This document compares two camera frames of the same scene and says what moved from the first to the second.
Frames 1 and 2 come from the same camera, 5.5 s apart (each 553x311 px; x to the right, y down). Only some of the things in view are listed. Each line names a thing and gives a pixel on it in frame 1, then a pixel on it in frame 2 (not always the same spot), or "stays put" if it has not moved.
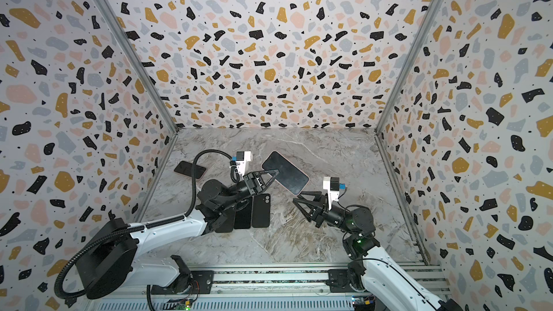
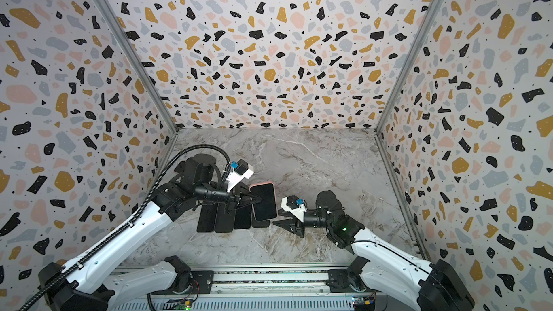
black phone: x=291 y=177 to x=266 y=209
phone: x=243 y=214 stays put
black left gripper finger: x=268 y=173 to x=245 y=200
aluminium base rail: x=273 y=286 stays put
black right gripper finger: x=315 y=196 to x=281 y=212
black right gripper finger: x=309 y=217 to x=291 y=224
